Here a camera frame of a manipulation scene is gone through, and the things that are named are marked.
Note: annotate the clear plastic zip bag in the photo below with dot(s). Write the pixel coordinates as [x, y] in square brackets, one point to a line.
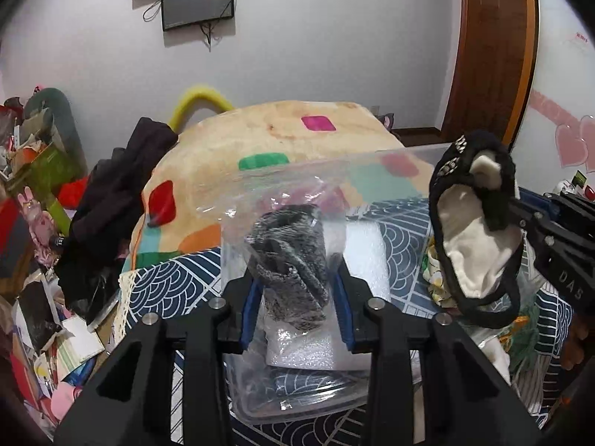
[279, 181]

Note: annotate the red cloth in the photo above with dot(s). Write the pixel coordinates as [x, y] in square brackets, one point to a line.
[72, 194]

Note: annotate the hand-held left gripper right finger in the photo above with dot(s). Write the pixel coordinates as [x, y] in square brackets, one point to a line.
[343, 311]

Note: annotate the small black wall monitor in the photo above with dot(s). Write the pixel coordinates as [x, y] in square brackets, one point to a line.
[197, 2]

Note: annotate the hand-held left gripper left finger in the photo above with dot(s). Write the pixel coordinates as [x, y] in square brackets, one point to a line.
[248, 316]

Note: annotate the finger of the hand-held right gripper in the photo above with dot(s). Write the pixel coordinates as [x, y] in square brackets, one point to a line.
[534, 225]
[541, 204]

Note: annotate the floral yellow cloth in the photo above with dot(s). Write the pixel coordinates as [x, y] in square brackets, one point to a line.
[437, 278]

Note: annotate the green padded chair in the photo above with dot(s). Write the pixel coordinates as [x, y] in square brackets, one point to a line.
[58, 107]

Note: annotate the grey knit sock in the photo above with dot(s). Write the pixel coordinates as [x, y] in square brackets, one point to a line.
[288, 260]

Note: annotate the pink cloth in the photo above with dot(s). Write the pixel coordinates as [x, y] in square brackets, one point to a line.
[320, 195]

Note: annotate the beige blanket with colour patches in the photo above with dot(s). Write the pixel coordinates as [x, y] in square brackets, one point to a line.
[260, 125]

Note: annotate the pile of papers and books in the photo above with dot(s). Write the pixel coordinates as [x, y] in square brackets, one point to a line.
[42, 334]

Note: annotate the brown wooden door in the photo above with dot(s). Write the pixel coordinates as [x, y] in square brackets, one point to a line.
[492, 46]

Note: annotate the pink heart wall stickers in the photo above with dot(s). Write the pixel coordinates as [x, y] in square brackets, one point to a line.
[571, 144]

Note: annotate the blue wave patterned tablecloth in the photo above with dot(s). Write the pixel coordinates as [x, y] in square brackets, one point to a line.
[176, 283]

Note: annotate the yellow curved tube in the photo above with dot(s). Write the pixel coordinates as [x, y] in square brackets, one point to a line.
[195, 95]

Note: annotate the person's right hand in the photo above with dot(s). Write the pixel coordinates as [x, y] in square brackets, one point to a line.
[576, 341]

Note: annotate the green and white cloth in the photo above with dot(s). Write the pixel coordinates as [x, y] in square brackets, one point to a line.
[525, 334]

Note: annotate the pink bunny toy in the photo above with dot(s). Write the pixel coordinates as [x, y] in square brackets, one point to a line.
[37, 223]

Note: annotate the white foam block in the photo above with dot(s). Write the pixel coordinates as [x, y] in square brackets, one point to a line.
[362, 260]

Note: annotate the dark clothes pile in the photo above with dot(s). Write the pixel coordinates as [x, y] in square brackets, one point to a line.
[116, 195]

